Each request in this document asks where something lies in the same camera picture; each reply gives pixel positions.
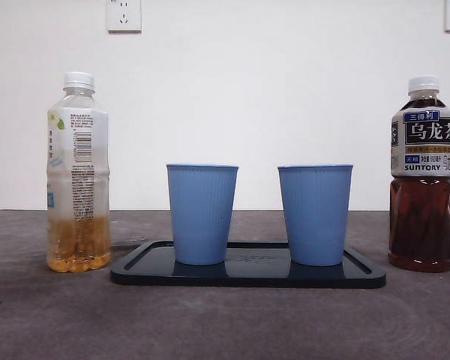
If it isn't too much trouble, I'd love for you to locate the clear bottle with yellow drink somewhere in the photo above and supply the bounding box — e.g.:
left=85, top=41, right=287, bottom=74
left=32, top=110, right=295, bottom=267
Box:
left=46, top=71, right=113, bottom=273

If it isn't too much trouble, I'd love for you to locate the Suntory oolong tea bottle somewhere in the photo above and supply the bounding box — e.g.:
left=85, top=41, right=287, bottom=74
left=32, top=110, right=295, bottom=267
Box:
left=387, top=74, right=450, bottom=274

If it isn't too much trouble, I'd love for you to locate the blue ribbed cup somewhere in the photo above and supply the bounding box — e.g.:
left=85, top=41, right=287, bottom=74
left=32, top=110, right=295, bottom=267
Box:
left=277, top=163, right=355, bottom=267
left=165, top=163, right=240, bottom=266

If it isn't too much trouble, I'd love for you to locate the dark blue rectangular tray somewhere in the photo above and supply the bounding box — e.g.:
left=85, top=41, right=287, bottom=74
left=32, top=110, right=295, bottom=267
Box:
left=109, top=240, right=387, bottom=290

